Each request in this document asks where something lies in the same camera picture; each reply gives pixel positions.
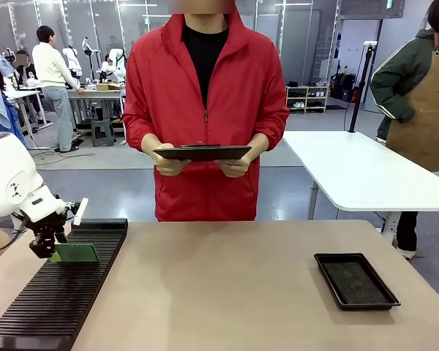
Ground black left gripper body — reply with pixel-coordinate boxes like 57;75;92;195
26;218;67;245

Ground green PCB board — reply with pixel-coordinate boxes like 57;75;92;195
49;243;100;265

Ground black clipboard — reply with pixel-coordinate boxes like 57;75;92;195
152;143;253;163

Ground left forearm in red sleeve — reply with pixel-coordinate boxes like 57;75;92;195
254;105;290;151

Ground right forearm in red sleeve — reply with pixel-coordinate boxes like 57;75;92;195
122;109;160;151

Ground black slotted PCB rack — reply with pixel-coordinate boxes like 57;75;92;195
0;218;129;351

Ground person's right hand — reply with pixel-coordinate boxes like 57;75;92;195
141;132;192;177

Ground person's left hand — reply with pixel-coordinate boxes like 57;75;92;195
213;132;270;179

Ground grey plastic step stool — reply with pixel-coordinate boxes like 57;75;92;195
90;118;117;148

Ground white background desk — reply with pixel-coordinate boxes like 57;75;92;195
3;88;55;149

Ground grey background workbench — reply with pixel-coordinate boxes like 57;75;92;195
66;86;128;144

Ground seated person in dark top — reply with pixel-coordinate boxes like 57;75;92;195
13;50;45;125

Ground man in white sweater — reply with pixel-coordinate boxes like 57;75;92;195
31;25;86;154

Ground small white background robot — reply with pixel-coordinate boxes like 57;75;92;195
61;45;83;80

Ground person in red jacket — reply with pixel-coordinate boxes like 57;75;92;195
122;0;290;223

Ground wooden shoe rack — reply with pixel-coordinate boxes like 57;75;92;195
285;85;331;114

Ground black plastic tray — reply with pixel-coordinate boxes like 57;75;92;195
313;252;402;312

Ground white rounded side table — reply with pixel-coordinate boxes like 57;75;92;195
282;130;439;242

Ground black pole with white top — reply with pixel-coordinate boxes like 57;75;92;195
345;40;379;134

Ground person in brown apron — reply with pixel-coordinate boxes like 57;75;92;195
369;0;439;260

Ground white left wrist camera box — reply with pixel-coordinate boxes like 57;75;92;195
72;197;90;226

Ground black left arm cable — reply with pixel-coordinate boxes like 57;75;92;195
0;216;32;252

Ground white background robot with cables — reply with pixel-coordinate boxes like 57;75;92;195
99;47;127;83

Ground black bags by wall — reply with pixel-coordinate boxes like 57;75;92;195
330;72;359;102

